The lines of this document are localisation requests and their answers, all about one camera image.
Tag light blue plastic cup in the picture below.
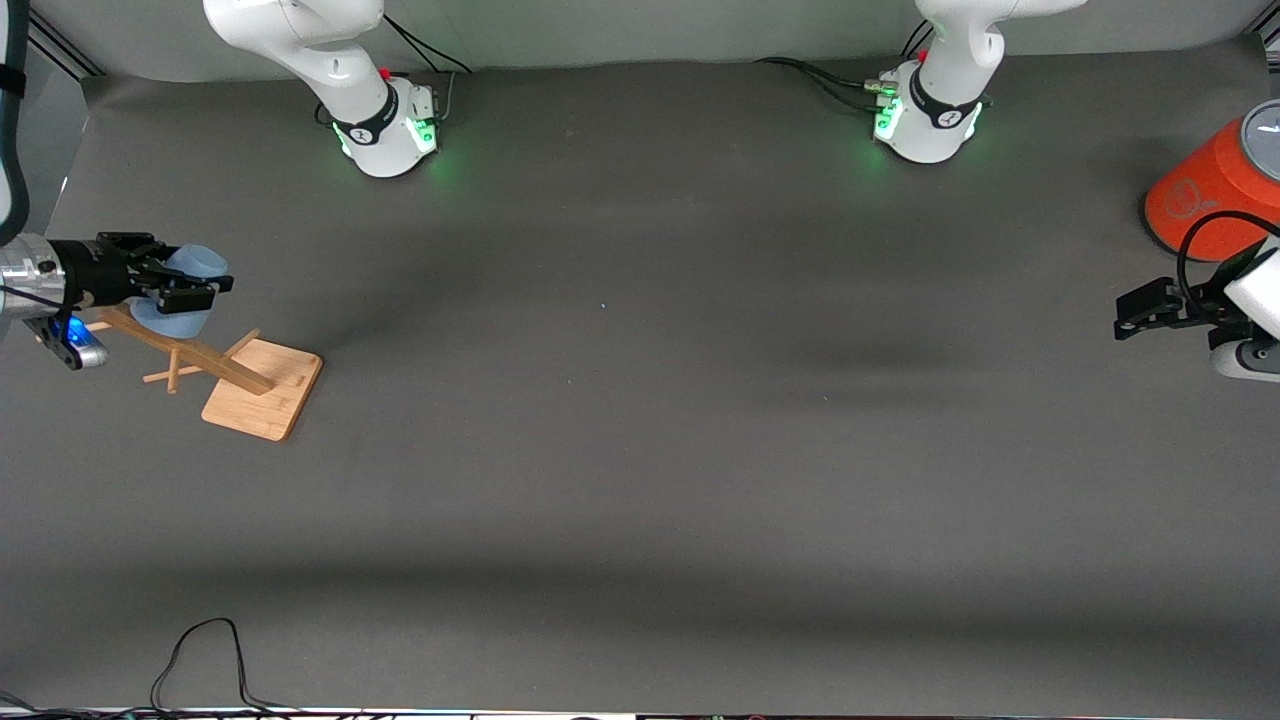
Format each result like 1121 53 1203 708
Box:
130 245 229 339

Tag bamboo cup drying rack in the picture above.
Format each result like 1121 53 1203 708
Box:
38 305 325 443

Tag orange cylindrical container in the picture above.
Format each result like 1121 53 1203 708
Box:
1144 100 1280 263

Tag black right arm base cables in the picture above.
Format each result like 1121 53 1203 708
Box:
315 14 473 126

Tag black arm base cables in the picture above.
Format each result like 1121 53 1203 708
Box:
315 14 473 126
753 18 936 113

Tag thin black looped cable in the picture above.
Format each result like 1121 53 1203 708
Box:
150 618 301 714

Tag black left arm base cables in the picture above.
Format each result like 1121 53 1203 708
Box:
753 18 936 113

